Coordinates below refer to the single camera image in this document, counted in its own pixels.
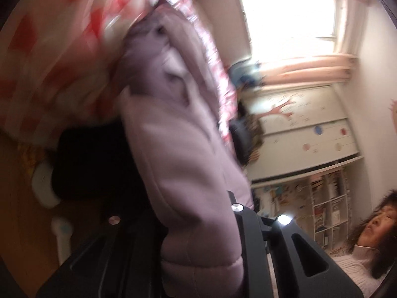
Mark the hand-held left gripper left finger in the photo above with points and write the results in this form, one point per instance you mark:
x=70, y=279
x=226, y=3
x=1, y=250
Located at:
x=124, y=270

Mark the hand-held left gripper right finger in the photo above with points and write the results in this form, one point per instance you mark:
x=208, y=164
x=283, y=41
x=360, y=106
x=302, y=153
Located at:
x=257, y=254

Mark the lilac and purple jacket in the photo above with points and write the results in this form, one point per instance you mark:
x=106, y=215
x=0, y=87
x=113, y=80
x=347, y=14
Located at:
x=173, y=161

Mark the white object with blue dot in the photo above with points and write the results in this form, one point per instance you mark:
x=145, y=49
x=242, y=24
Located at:
x=62, y=236

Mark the white bookshelf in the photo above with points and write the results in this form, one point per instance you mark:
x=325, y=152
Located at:
x=322, y=198

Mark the person's torso in white sweater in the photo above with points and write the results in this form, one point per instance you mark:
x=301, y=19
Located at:
x=356, y=270

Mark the person's black trouser leg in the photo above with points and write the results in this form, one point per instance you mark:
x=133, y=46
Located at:
x=93, y=161

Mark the white round object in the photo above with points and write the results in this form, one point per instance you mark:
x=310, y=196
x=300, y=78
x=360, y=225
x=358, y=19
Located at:
x=45, y=186

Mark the black padded jacket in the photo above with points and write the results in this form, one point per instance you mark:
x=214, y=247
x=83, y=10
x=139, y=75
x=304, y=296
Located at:
x=237, y=136

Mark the brown dark garment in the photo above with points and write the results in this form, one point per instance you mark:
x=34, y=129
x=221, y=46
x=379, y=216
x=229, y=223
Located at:
x=256, y=130

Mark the person in white sweater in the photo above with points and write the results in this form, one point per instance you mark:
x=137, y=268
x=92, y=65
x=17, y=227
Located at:
x=378, y=223

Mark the white wardrobe with tree stickers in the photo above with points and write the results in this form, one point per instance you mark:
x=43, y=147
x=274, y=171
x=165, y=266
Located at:
x=310, y=115

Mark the red checked plastic bed cover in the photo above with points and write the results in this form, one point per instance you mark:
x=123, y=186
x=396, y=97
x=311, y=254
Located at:
x=46, y=52

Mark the window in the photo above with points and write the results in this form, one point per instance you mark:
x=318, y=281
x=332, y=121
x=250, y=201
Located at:
x=288, y=21

